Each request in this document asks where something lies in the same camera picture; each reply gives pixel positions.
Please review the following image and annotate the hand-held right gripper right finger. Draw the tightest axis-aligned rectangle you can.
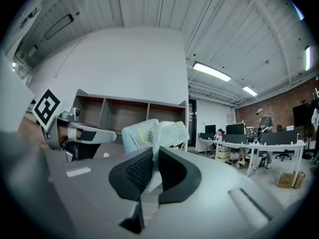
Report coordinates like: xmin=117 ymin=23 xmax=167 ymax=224
xmin=158 ymin=145 xmax=282 ymax=239

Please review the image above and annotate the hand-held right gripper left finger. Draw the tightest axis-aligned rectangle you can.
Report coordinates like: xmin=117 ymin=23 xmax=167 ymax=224
xmin=49 ymin=147 xmax=154 ymax=219

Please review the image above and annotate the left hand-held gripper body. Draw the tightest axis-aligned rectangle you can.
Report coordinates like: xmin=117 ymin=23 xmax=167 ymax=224
xmin=31 ymin=89 xmax=100 ymax=163

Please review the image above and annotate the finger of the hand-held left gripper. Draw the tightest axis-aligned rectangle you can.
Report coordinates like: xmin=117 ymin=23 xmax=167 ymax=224
xmin=67 ymin=122 xmax=119 ymax=144

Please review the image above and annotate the wooden cubby shelf unit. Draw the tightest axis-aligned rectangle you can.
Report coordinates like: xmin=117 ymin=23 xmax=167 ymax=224
xmin=73 ymin=88 xmax=188 ymax=159

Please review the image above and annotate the white plastic wipes packet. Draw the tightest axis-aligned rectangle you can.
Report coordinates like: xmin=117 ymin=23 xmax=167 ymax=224
xmin=121 ymin=118 xmax=190 ymax=194

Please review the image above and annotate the person's left forearm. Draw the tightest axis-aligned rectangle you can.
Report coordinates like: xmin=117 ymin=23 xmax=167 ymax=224
xmin=16 ymin=116 xmax=50 ymax=151

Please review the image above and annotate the grey wood-grain board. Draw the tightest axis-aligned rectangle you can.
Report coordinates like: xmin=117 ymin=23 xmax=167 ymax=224
xmin=140 ymin=192 xmax=160 ymax=223

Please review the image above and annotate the beige storage crate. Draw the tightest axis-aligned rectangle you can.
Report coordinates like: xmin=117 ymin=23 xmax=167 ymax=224
xmin=217 ymin=145 xmax=231 ymax=163

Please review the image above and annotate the black glass door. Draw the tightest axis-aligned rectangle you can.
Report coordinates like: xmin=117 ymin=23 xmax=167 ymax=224
xmin=188 ymin=98 xmax=197 ymax=148

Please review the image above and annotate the white long office table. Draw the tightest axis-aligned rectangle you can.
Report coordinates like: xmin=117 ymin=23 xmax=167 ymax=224
xmin=196 ymin=137 xmax=306 ymax=178

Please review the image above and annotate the unlit ceiling light fixture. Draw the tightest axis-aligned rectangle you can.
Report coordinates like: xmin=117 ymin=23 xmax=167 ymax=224
xmin=43 ymin=13 xmax=74 ymax=40

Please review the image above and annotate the black office chair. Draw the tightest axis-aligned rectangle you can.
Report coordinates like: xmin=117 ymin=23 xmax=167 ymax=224
xmin=275 ymin=152 xmax=292 ymax=162

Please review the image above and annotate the cardboard box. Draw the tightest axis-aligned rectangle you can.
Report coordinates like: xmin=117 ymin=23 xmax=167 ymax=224
xmin=278 ymin=172 xmax=296 ymax=189
xmin=293 ymin=171 xmax=306 ymax=189

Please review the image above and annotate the long ceiling light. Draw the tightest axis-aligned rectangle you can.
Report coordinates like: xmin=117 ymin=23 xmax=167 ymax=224
xmin=291 ymin=2 xmax=305 ymax=21
xmin=192 ymin=61 xmax=232 ymax=82
xmin=304 ymin=45 xmax=312 ymax=72
xmin=242 ymin=85 xmax=258 ymax=97

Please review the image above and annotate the black wall television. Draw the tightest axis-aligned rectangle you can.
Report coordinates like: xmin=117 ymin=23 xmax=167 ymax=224
xmin=293 ymin=103 xmax=316 ymax=128

